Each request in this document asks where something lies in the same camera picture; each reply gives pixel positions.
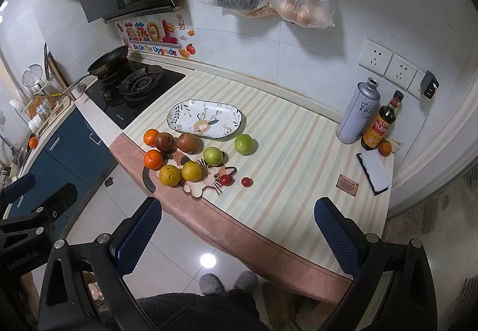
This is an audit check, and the orange tangerine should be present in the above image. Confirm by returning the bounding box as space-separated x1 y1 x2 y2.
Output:
143 150 164 170
143 129 159 147

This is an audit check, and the yellow orange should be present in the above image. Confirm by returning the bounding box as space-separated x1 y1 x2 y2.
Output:
181 161 203 182
159 164 181 187

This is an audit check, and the dark red apple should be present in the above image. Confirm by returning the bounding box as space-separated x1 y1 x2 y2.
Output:
155 132 175 152

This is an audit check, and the red cherry tomato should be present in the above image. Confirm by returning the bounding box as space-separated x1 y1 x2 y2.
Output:
220 175 231 186
241 177 252 187

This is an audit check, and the green apple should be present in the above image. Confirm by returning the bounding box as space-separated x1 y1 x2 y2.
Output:
234 134 254 156
203 147 223 166

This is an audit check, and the small orange on counter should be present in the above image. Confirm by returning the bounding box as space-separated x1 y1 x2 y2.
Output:
28 136 38 149

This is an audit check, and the blue kitchen cabinet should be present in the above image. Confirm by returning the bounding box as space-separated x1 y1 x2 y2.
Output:
8 110 117 238

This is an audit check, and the dish rack with utensils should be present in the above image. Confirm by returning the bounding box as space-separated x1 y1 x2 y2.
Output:
10 43 74 124

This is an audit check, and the small brown card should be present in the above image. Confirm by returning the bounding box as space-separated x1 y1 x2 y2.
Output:
336 174 360 197

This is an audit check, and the black white notebook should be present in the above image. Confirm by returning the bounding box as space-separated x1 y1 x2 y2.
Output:
356 150 392 196

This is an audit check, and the grey slipper left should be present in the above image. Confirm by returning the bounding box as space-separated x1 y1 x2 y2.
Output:
198 274 226 295

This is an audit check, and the grey slipper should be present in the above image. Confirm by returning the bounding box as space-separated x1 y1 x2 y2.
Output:
233 270 258 294
198 274 226 295

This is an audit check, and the black gas stove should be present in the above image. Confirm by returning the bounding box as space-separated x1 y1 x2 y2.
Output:
86 60 186 130

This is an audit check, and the small orange by bottle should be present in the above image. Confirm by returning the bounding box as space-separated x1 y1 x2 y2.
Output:
378 140 392 157

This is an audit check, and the grey slipper right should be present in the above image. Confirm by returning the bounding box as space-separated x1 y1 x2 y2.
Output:
233 270 258 294

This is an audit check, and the cat shaped coaster mat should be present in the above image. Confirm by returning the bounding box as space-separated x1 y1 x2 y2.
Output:
163 151 238 198

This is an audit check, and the brown sauce bottle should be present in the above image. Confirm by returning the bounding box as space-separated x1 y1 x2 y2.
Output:
361 90 404 151

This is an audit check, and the black frying pan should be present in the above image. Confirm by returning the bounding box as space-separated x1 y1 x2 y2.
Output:
62 45 129 95

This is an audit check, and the floral oval ceramic plate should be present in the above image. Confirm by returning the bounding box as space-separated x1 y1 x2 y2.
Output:
166 99 242 139

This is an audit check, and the striped table cloth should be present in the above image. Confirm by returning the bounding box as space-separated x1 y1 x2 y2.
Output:
110 72 390 303

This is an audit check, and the black plug adapter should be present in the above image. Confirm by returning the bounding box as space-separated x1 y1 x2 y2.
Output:
420 71 439 100

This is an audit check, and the colourful wall sticker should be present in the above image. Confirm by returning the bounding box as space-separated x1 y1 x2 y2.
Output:
115 12 198 59

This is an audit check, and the white wall socket middle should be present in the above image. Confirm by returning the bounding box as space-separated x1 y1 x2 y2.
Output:
384 54 417 91

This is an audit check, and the white wall socket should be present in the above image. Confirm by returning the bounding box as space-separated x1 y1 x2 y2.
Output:
384 54 417 91
358 39 393 76

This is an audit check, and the white wall socket left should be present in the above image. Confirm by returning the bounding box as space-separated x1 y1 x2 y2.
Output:
358 39 393 76

